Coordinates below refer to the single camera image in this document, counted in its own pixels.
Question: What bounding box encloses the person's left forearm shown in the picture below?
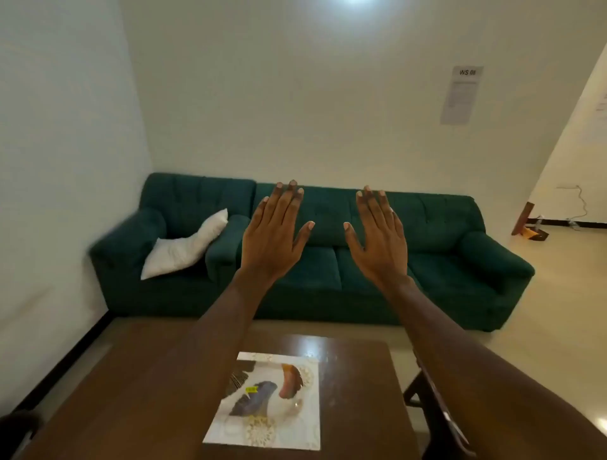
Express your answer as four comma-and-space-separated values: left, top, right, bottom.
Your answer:
21, 270, 278, 460

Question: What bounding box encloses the white paper notice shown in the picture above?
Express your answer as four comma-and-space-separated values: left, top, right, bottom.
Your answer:
439, 65, 484, 126

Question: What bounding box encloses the green armchair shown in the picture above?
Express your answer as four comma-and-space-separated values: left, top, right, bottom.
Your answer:
89, 172, 257, 318

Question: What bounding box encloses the leaf print serving tray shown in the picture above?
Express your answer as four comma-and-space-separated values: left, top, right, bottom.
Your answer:
221, 360, 309, 430

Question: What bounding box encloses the white pillow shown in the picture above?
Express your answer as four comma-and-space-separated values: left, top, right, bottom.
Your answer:
140, 208, 229, 281

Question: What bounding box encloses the white floral placemat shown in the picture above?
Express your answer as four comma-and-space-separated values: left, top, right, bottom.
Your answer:
202, 351, 322, 452

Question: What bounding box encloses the brown wooden plank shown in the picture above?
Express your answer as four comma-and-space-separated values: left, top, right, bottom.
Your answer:
511, 202, 536, 236

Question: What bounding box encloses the white wall cable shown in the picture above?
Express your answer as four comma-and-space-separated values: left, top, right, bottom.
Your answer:
557, 185, 589, 231

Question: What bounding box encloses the person's right forearm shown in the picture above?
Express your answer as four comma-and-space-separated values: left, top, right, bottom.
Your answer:
379, 277, 607, 460

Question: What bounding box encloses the person's left hand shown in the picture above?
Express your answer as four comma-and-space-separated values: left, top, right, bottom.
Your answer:
239, 179, 316, 286

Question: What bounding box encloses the dark round waste bin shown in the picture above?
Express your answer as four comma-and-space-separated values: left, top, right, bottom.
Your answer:
0, 409, 44, 460

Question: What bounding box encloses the brown plastic stool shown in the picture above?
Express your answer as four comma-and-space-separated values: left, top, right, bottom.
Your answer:
403, 350, 475, 460

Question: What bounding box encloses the brown wooden table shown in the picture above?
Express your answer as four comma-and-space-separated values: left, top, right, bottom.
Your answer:
18, 317, 422, 460

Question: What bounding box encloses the long green sofa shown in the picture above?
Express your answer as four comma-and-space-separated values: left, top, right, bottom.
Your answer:
236, 182, 536, 332

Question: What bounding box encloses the person's right hand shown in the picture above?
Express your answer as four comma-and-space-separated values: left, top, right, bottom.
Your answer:
343, 185, 417, 293

